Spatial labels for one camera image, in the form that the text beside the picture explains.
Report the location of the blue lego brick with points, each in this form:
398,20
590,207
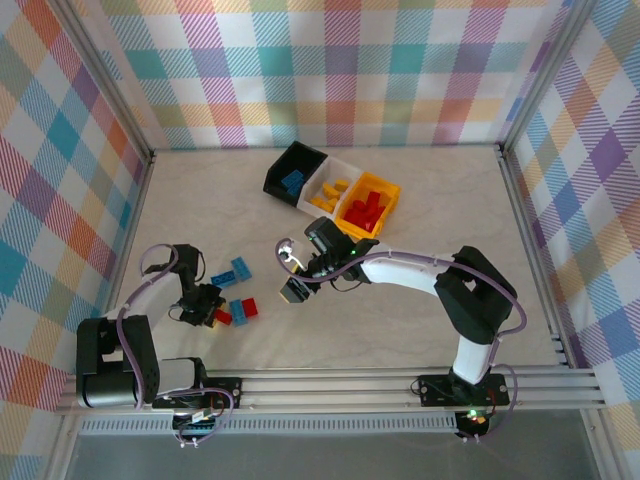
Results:
223,278
240,268
294,180
239,313

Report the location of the red sloped lego brick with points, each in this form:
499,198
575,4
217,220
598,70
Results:
380,212

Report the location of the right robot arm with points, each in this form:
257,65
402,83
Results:
475,300

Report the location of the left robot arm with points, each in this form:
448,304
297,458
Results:
120,360

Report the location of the yellow plastic bin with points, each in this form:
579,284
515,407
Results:
362,185

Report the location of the white plastic bin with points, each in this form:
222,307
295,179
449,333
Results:
332,172

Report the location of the black plastic bin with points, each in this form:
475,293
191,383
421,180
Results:
295,157

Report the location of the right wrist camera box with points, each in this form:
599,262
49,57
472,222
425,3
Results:
292,260

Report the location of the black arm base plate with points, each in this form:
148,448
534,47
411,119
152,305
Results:
435,390
227,387

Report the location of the aluminium mounting rail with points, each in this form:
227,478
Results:
325,392

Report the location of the aluminium side rail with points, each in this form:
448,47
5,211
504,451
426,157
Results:
525,225
142,185

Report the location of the aluminium frame leg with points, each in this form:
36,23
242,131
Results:
600,450
62,450

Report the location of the aluminium frame post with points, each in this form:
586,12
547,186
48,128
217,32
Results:
545,80
100,75

